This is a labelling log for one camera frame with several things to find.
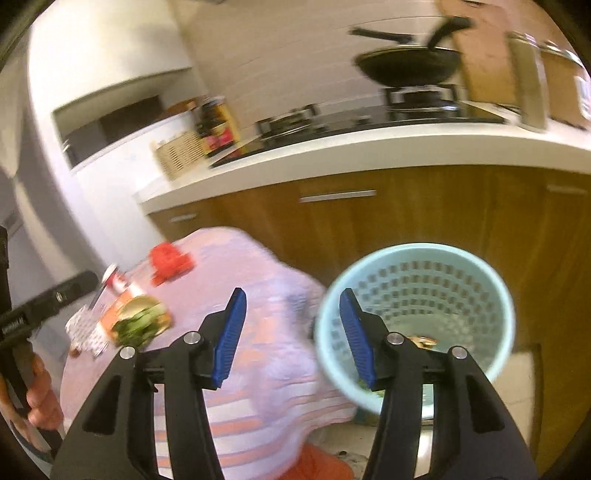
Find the heart patterned white paper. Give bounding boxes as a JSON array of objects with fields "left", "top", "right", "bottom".
[{"left": 65, "top": 305, "right": 110, "bottom": 358}]

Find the orange peel piece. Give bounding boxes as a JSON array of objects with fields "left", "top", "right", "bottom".
[{"left": 409, "top": 336, "right": 438, "bottom": 350}]

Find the light blue perforated trash basket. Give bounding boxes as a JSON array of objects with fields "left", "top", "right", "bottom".
[{"left": 314, "top": 243, "right": 516, "bottom": 414}]

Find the wooden kitchen cabinet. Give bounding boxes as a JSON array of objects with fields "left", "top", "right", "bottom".
[{"left": 150, "top": 166, "right": 590, "bottom": 470}]

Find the left hand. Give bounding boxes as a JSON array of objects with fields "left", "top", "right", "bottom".
[{"left": 1, "top": 354, "right": 63, "bottom": 431}]

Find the red and white paper cup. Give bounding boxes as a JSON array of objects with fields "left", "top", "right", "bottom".
[{"left": 88, "top": 264, "right": 127, "bottom": 310}]

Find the orange stool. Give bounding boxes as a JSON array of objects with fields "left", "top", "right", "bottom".
[{"left": 280, "top": 443, "right": 353, "bottom": 480}]

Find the red crumpled plastic bag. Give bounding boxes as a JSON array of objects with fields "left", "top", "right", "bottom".
[{"left": 149, "top": 242, "right": 194, "bottom": 286}]

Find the pink patterned tablecloth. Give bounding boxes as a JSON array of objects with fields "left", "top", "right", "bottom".
[{"left": 52, "top": 227, "right": 353, "bottom": 479}]

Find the woven beige basket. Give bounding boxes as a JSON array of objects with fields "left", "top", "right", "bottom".
[{"left": 151, "top": 131, "right": 205, "bottom": 180}]

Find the dark sauce bottle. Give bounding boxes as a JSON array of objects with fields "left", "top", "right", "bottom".
[{"left": 197, "top": 99, "right": 235, "bottom": 157}]

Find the yellow sauce packet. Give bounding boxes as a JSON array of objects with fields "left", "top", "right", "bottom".
[{"left": 219, "top": 102, "right": 240, "bottom": 143}]

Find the black gas stove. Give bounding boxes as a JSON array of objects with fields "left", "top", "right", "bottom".
[{"left": 209, "top": 84, "right": 507, "bottom": 169}]

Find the steel thermos flask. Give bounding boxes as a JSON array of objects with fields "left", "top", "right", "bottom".
[{"left": 506, "top": 31, "right": 549, "bottom": 132}]

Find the black frying pan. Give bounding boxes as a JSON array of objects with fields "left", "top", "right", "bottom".
[{"left": 349, "top": 16, "right": 475, "bottom": 88}]

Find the wooden cutting board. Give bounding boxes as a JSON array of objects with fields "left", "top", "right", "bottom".
[{"left": 438, "top": 0, "right": 518, "bottom": 106}]

